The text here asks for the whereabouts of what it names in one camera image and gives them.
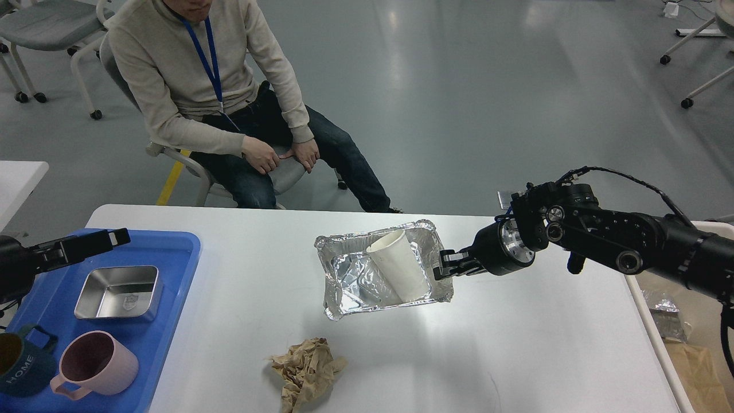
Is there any foil and paper trash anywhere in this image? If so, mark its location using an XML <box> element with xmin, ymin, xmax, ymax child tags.
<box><xmin>642</xmin><ymin>290</ymin><xmax>732</xmax><ymax>412</ymax></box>

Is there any grey chair top left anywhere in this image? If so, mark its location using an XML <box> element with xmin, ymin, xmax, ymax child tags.
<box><xmin>1</xmin><ymin>1</ymin><xmax>114</xmax><ymax>120</ymax></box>

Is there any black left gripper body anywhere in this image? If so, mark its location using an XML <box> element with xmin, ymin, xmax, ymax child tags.
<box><xmin>1</xmin><ymin>235</ymin><xmax>37</xmax><ymax>304</ymax></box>

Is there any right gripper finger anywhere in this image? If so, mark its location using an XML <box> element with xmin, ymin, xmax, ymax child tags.
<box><xmin>433</xmin><ymin>248</ymin><xmax>485</xmax><ymax>280</ymax></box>

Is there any white side table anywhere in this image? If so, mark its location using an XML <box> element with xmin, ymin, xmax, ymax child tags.
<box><xmin>1</xmin><ymin>160</ymin><xmax>49</xmax><ymax>230</ymax></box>

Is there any beige plastic bin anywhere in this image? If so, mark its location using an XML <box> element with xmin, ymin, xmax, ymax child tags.
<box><xmin>622</xmin><ymin>220</ymin><xmax>734</xmax><ymax>413</ymax></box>

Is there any grey office chair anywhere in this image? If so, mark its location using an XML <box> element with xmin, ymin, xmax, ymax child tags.
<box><xmin>97</xmin><ymin>32</ymin><xmax>349</xmax><ymax>209</ymax></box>

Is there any pink mug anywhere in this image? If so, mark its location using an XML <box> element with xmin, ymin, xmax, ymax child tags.
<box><xmin>49</xmin><ymin>331</ymin><xmax>139</xmax><ymax>402</ymax></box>

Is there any square steel tin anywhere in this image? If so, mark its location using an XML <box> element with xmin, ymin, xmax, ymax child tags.
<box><xmin>74</xmin><ymin>265</ymin><xmax>165</xmax><ymax>322</ymax></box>

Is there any chair legs top right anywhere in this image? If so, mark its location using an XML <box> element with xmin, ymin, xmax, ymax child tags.
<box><xmin>659</xmin><ymin>0</ymin><xmax>734</xmax><ymax>110</ymax></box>

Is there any aluminium foil tray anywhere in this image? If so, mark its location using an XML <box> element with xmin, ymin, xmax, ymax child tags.
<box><xmin>314</xmin><ymin>219</ymin><xmax>454</xmax><ymax>321</ymax></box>

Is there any left floor socket plate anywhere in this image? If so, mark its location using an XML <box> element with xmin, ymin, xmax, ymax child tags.
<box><xmin>497</xmin><ymin>190</ymin><xmax>513</xmax><ymax>211</ymax></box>

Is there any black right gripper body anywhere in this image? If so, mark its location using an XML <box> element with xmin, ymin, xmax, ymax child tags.
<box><xmin>474</xmin><ymin>219</ymin><xmax>536</xmax><ymax>275</ymax></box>

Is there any seated person beige sweater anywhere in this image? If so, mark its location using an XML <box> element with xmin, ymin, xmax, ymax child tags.
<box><xmin>105</xmin><ymin>1</ymin><xmax>397</xmax><ymax>213</ymax></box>

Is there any blue plastic tray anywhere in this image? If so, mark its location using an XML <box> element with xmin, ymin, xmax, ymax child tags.
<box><xmin>1</xmin><ymin>230</ymin><xmax>200</xmax><ymax>412</ymax></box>

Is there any brown paper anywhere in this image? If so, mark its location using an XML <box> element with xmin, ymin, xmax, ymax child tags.
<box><xmin>268</xmin><ymin>337</ymin><xmax>348</xmax><ymax>412</ymax></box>

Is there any cream paper cup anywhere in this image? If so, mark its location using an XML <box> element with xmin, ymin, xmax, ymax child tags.
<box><xmin>366</xmin><ymin>229</ymin><xmax>430</xmax><ymax>302</ymax></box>

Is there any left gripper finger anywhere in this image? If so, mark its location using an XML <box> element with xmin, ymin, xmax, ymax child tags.
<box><xmin>29</xmin><ymin>228</ymin><xmax>131</xmax><ymax>274</ymax></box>

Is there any dark blue home mug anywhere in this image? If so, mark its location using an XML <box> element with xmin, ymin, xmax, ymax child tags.
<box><xmin>1</xmin><ymin>324</ymin><xmax>58</xmax><ymax>398</ymax></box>

